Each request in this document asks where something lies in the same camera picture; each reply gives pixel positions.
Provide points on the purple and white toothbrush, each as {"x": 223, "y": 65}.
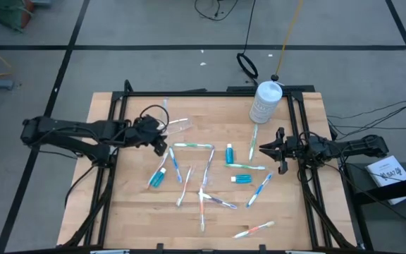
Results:
{"x": 208, "y": 166}
{"x": 219, "y": 200}

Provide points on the green and white toothbrush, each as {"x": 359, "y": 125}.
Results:
{"x": 193, "y": 145}
{"x": 245, "y": 166}
{"x": 253, "y": 142}

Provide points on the clear acrylic organizer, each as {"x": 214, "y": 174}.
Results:
{"x": 182, "y": 130}

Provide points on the clear plastic wrapper strip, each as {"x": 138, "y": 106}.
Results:
{"x": 165, "y": 105}

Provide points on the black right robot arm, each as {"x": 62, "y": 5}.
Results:
{"x": 358, "y": 146}

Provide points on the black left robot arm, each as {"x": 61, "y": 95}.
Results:
{"x": 65, "y": 128}

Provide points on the black side cart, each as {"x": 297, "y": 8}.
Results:
{"x": 356, "y": 183}

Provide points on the blue and white toothbrush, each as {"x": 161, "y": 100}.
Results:
{"x": 259, "y": 189}
{"x": 175, "y": 164}

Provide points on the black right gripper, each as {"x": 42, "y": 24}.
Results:
{"x": 296, "y": 155}

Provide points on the green bag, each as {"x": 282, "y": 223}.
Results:
{"x": 9, "y": 12}

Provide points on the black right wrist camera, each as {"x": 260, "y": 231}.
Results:
{"x": 294, "y": 143}

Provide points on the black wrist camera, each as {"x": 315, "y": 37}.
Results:
{"x": 294, "y": 143}
{"x": 146, "y": 125}

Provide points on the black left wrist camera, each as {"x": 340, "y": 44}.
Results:
{"x": 146, "y": 125}

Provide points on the white wipes canister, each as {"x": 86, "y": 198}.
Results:
{"x": 264, "y": 102}

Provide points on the white printed booklet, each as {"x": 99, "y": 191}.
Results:
{"x": 388, "y": 178}

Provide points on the black aluminium table frame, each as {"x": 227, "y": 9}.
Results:
{"x": 206, "y": 94}

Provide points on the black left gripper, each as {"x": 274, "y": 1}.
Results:
{"x": 136, "y": 141}

